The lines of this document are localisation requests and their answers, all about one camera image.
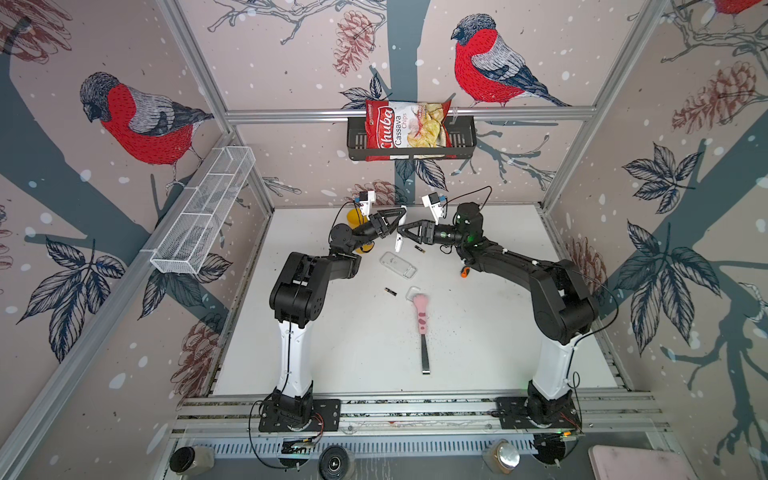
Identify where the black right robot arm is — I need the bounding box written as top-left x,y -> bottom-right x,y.
397,202 -> 599,427

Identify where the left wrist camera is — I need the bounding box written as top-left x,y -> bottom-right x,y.
353,190 -> 376,217

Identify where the white remote control with buttons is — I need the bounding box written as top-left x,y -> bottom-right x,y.
394,206 -> 407,253

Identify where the red cassava chips bag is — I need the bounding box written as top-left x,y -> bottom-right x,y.
365,100 -> 453,150

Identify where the silver metal can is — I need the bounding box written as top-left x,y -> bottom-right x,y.
482,439 -> 521,475

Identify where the yellow plastic goblet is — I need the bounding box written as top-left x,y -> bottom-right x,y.
346,208 -> 374,253

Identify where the white wire mesh shelf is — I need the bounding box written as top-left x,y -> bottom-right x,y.
150,146 -> 255,275

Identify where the white battery cover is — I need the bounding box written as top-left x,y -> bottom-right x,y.
406,286 -> 422,301

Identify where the aluminium mounting rail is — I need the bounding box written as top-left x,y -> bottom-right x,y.
168,388 -> 670,460

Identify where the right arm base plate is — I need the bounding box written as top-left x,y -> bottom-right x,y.
493,394 -> 582,430

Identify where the white AC remote with display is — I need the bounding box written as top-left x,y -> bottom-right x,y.
380,252 -> 417,279

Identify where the pink pad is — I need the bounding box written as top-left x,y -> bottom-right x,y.
589,445 -> 697,480

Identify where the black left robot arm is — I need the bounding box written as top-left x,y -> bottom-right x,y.
259,207 -> 407,432

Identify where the black wall basket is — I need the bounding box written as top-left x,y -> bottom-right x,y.
347,116 -> 477,161

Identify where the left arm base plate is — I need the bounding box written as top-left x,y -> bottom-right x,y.
258,399 -> 341,434

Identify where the black round speaker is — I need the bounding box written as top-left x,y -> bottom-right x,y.
318,445 -> 355,480

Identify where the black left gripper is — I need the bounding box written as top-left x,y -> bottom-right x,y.
348,213 -> 404,256

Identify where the grey cylinder with black cap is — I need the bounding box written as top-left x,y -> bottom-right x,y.
169,445 -> 215,476

